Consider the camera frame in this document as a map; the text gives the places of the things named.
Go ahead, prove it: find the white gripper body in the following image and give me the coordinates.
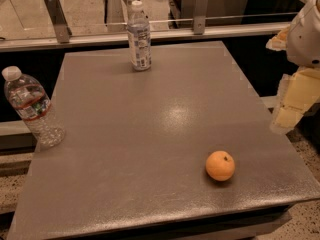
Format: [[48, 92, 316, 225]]
[[286, 0, 320, 68]]

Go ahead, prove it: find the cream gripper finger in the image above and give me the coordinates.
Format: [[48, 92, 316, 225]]
[[270, 67, 320, 134], [266, 26, 289, 51]]

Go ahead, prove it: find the blue label plastic bottle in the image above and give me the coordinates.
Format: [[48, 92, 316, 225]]
[[127, 0, 151, 71]]

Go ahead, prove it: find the red label plastic bottle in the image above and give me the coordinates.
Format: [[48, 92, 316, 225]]
[[2, 66, 65, 148]]

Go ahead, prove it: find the orange fruit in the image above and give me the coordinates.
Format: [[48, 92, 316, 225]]
[[205, 151, 235, 182]]

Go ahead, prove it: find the right metal rail bracket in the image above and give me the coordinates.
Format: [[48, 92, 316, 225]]
[[193, 0, 208, 35]]

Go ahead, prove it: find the metal rail bracket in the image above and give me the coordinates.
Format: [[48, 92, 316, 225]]
[[44, 0, 72, 43], [193, 0, 208, 35]]

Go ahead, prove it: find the left metal rail bracket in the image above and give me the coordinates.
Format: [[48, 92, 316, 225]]
[[44, 0, 72, 43]]

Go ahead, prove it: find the horizontal metal rail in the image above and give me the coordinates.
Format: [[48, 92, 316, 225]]
[[0, 21, 292, 53]]

